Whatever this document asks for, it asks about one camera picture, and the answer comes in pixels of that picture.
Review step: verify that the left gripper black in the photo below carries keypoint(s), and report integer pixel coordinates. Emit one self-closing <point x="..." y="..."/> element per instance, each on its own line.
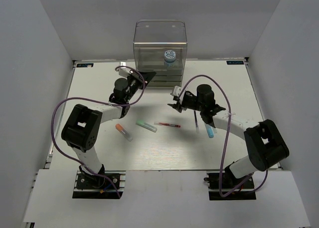
<point x="137" y="77"/>

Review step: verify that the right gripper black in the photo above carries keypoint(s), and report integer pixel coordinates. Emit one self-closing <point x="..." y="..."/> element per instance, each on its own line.
<point x="181" y="106"/>

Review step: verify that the purple pen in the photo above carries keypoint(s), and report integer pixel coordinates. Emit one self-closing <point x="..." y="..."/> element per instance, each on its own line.
<point x="196" y="122"/>

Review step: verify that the red pen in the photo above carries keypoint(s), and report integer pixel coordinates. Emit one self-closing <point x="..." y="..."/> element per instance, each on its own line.
<point x="166" y="124"/>

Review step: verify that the blue patterned tape roll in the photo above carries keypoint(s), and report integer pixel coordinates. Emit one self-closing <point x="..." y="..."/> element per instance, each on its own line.
<point x="169" y="58"/>

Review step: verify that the clear drawer organizer box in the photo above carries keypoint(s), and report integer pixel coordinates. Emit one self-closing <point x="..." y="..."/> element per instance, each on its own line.
<point x="151" y="39"/>

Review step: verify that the blue capped tube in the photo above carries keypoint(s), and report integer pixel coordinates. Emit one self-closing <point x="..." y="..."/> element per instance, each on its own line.
<point x="209" y="131"/>

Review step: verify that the green capped tube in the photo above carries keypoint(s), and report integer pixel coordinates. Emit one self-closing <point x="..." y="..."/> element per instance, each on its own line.
<point x="146" y="125"/>

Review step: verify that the orange capped tube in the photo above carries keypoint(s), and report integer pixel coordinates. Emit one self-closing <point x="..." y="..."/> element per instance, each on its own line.
<point x="124" y="132"/>

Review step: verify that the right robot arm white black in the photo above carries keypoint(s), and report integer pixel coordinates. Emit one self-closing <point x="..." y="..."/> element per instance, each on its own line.
<point x="265" y="145"/>

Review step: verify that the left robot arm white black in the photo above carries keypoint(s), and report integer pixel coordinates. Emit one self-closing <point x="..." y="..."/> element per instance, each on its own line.
<point x="81" y="129"/>

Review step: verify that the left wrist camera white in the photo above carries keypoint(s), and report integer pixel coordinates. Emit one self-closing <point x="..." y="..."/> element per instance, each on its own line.
<point x="123" y="70"/>

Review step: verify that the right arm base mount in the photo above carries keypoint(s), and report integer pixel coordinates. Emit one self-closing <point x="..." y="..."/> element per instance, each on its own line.
<point x="243" y="193"/>

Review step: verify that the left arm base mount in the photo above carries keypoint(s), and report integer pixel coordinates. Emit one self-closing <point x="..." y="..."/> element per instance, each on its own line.
<point x="100" y="188"/>

